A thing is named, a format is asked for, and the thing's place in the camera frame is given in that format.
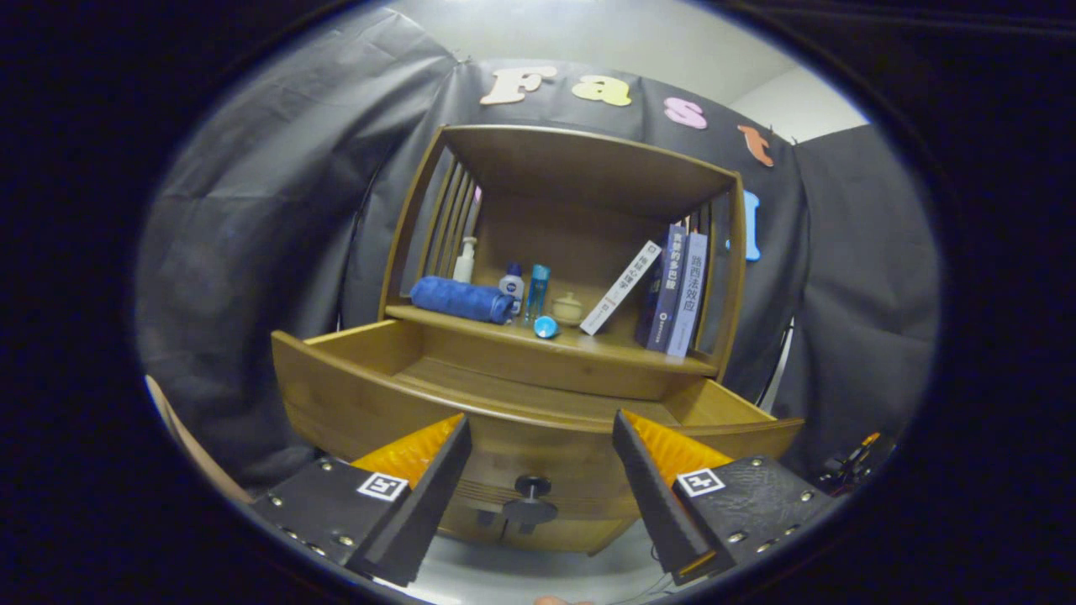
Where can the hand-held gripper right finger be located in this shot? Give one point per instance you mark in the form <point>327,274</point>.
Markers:
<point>656,504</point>

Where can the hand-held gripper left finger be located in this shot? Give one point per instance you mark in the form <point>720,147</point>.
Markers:
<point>420,512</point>

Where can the black drawer knob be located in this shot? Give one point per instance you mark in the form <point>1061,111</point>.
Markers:
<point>533,485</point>

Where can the blue white tube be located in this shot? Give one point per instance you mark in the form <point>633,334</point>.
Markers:
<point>546,327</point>

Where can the wooden cabinet door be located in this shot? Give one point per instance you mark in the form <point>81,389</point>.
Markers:
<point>466,533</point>
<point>580,538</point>

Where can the wooden cabinet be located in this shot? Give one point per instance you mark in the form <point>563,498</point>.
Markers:
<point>572,244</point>

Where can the black backdrop stand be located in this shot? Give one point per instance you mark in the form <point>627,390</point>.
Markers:
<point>777,361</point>

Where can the beige lidded teacup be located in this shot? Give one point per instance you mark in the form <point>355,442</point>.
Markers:
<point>568,311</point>

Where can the pale lavender book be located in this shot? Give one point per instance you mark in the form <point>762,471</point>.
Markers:
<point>688,294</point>

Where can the dark blue book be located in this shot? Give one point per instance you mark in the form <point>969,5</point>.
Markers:
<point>664,290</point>

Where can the blue folded towel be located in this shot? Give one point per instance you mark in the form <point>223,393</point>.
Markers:
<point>458,298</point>

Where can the orange black tool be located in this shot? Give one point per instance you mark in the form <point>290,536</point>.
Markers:
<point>866,445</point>

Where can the white book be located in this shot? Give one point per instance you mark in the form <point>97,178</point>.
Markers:
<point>620,288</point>

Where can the white bottle blue cap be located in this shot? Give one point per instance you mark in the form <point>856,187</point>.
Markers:
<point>512,287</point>

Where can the clear blue bottle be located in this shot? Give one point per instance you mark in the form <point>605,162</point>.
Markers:
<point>538,290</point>

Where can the white pump bottle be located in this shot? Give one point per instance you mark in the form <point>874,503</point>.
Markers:
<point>464,267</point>

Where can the beige chair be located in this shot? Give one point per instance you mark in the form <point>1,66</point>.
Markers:
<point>181,428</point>

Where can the black backdrop cloth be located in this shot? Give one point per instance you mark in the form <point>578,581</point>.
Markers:
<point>277,210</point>

